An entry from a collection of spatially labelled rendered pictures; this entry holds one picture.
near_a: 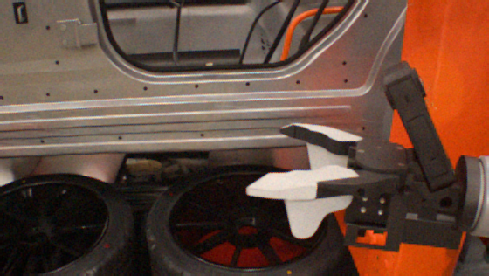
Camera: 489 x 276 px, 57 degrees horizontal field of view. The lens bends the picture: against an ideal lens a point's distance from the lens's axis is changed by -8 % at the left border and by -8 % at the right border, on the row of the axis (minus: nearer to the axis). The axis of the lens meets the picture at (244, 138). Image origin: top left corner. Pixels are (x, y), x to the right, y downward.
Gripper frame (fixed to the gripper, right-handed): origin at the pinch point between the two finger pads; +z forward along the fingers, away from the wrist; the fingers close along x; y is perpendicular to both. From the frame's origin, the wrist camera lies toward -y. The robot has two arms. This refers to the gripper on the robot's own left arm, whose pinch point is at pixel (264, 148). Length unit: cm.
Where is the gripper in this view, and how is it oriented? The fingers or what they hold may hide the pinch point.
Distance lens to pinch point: 46.1
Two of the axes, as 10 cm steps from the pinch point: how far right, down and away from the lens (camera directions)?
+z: -9.7, -1.2, 2.2
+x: 2.5, -3.4, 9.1
